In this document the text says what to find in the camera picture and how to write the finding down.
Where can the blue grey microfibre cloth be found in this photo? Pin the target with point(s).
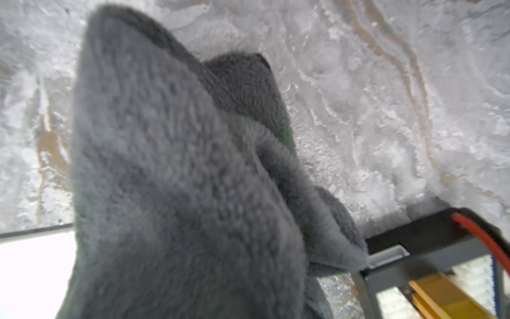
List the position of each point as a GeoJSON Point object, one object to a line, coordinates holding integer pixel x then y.
{"type": "Point", "coordinates": [189, 198]}

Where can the white drawing tablet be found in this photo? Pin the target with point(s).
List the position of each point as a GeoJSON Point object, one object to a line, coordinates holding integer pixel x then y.
{"type": "Point", "coordinates": [36, 265]}

